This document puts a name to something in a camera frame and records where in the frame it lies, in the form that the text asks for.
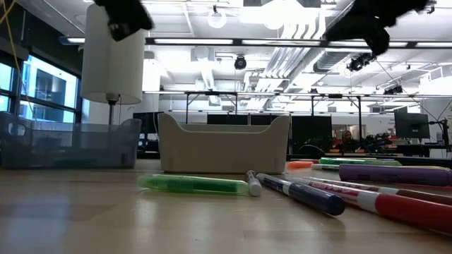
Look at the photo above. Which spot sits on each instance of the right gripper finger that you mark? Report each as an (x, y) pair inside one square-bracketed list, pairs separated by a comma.
[(349, 30)]

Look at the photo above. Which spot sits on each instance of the dark green highlighter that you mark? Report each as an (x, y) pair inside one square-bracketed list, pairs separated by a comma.
[(342, 161)]

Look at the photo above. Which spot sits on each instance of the white barrel green marker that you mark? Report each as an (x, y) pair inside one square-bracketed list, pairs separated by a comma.
[(325, 167)]

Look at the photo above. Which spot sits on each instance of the purple Sharpie highlighter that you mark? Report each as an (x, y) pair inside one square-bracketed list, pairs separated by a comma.
[(395, 175)]

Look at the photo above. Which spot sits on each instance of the grey opaque plastic bin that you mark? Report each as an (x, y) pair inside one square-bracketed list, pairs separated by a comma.
[(222, 151)]

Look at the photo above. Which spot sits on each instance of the blue dry-erase marker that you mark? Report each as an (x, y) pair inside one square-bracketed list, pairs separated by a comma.
[(310, 197)]

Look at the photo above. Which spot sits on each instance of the brown dry-erase marker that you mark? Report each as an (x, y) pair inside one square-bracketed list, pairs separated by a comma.
[(423, 196)]

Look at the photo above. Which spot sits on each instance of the white barrel purple marker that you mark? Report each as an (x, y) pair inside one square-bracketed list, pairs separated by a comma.
[(254, 187)]

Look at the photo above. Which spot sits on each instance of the red dry-erase marker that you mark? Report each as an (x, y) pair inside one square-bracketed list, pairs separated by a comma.
[(406, 213)]

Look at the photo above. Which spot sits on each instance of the background black robot arm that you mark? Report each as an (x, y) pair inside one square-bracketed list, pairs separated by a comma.
[(374, 141)]

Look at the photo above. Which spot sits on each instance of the black ceiling spotlight cluster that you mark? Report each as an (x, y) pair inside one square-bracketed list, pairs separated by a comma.
[(358, 63), (393, 90)]

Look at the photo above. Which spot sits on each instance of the white cylindrical table lamp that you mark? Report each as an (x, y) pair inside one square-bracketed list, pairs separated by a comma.
[(113, 70)]

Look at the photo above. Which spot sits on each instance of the large glass window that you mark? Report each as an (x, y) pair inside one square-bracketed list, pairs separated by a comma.
[(49, 84)]

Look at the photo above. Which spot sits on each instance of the large black panel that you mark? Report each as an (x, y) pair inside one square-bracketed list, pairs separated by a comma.
[(310, 130)]

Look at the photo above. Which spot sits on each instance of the person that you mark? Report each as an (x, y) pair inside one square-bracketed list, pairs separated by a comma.
[(347, 139)]

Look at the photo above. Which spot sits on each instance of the black computer monitor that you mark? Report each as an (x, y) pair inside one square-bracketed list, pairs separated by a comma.
[(226, 119), (148, 121), (265, 119)]

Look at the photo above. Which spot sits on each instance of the black beam with light strips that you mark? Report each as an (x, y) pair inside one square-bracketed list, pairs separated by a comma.
[(237, 42)]

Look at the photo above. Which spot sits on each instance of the computer monitor on stand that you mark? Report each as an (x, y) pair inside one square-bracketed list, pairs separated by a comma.
[(411, 125)]

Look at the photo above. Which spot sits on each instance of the black monitor stand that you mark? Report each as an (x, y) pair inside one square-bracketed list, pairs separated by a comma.
[(445, 134)]

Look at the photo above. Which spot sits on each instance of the smoky translucent plastic bin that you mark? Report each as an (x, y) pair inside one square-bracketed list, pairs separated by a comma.
[(70, 148)]

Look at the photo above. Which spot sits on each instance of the orange highlighter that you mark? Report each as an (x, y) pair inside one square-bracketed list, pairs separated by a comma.
[(300, 164)]

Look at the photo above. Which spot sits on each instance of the silver ventilation duct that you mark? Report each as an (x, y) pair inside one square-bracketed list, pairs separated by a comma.
[(328, 61)]

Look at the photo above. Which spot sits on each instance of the black background table frame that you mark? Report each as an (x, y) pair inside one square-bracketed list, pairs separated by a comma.
[(335, 96), (212, 93)]

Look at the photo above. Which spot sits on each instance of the black ceiling camera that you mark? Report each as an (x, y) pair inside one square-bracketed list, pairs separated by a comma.
[(240, 63)]

